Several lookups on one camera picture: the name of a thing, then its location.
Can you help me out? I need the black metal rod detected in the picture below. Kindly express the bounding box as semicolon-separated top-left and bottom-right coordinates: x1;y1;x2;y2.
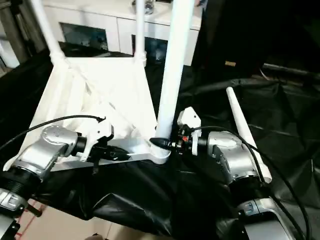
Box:
262;62;320;77

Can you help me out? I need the black metal floor frame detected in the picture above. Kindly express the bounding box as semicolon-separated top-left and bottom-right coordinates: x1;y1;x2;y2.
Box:
24;199;43;219

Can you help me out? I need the black speaker cabinet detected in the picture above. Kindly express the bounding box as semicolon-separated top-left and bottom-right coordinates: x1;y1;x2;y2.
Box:
192;0;267;74

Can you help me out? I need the white plastic table top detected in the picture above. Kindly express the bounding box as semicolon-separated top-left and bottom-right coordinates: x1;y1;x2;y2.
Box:
3;56;173;174

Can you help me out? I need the dark bag of small parts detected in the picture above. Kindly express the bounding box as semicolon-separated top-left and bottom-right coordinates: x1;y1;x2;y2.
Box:
143;0;156;15

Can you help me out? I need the red wire hanger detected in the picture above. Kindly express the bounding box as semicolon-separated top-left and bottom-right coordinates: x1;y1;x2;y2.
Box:
13;202;44;240

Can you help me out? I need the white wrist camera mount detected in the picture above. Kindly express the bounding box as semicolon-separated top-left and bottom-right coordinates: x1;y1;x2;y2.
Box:
176;106;202;155
79;117;115;162

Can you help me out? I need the white plastic table leg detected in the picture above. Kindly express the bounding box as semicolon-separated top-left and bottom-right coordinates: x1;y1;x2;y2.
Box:
31;0;68;66
225;86;273;185
154;0;196;142
133;0;148;66

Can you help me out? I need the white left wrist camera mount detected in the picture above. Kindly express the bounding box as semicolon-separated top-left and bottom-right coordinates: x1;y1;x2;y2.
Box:
79;117;115;162

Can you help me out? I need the black plastic mat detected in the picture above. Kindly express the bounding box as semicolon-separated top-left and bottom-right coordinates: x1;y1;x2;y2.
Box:
0;41;320;240

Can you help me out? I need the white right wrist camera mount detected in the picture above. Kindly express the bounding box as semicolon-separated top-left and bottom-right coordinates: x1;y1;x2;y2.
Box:
176;106;202;155

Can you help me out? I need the grey metal tripod stand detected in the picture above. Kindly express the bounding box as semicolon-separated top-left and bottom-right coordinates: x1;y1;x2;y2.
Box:
0;0;47;69

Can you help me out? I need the white sideboard cabinet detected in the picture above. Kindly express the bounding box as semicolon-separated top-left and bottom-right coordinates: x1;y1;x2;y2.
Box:
41;0;203;66

